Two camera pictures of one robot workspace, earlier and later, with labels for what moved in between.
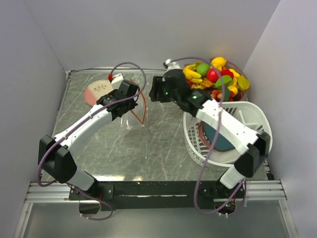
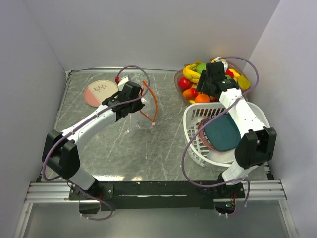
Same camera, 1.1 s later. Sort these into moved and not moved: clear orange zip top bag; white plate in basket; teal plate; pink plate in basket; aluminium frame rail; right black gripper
Moved: clear orange zip top bag; right black gripper
Not moved: pink plate in basket; aluminium frame rail; teal plate; white plate in basket
